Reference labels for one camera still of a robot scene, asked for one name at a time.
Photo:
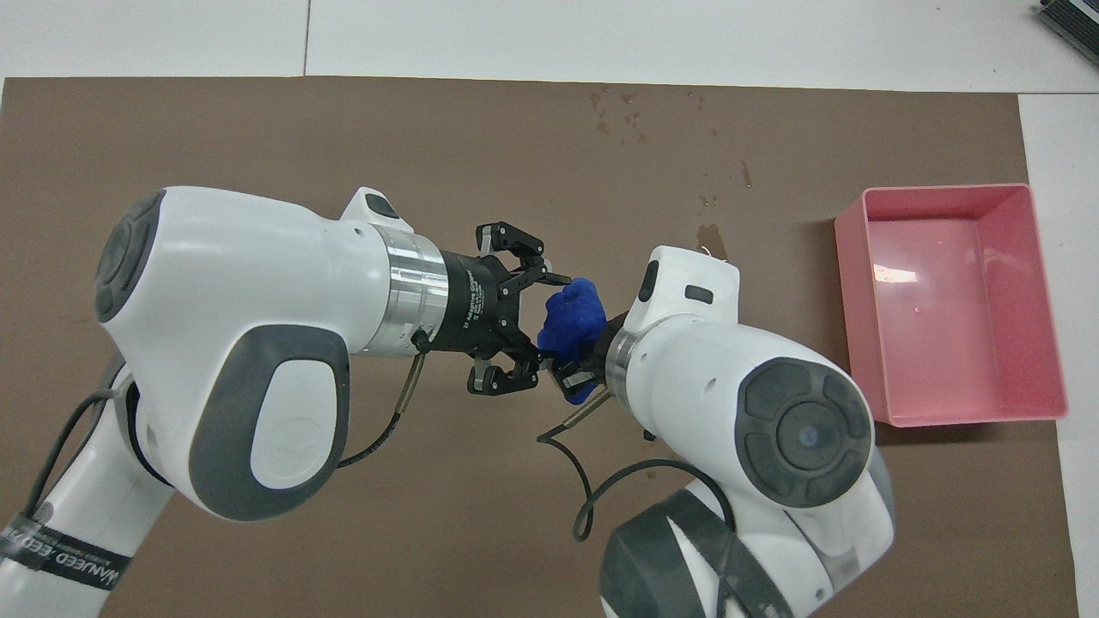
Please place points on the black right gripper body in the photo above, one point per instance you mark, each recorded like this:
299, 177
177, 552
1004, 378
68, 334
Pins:
610, 343

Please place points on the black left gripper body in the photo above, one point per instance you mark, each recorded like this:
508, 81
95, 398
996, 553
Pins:
481, 305

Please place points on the blue towel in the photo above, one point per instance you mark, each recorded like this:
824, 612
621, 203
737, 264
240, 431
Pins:
571, 322

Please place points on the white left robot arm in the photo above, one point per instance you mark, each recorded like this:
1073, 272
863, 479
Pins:
240, 283

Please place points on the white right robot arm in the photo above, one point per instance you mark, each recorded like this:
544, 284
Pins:
713, 369

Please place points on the brown table mat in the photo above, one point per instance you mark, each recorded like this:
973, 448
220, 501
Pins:
258, 129

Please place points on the pink plastic bin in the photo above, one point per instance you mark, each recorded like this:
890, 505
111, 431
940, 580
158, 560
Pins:
953, 300

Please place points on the dark grey ribbed device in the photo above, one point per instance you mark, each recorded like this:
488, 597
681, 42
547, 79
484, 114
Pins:
1077, 21

